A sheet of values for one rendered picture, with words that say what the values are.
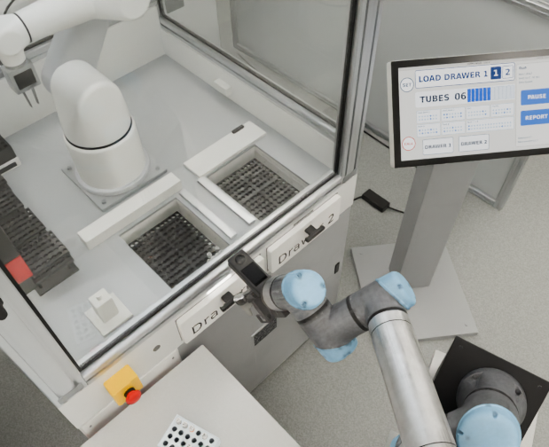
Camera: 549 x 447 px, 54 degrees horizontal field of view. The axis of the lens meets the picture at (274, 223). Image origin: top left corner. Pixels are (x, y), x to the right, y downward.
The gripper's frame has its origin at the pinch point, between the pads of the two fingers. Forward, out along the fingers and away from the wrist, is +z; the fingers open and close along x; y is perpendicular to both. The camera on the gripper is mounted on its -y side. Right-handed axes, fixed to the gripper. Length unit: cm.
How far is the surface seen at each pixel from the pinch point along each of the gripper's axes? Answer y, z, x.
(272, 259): 0.7, 12.9, 16.7
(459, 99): -3, -9, 86
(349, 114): -19, -13, 47
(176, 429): 18.4, 14.2, -30.6
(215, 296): -1.9, 9.5, -3.7
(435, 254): 49, 53, 92
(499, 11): -17, 21, 162
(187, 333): 1.7, 14.7, -14.1
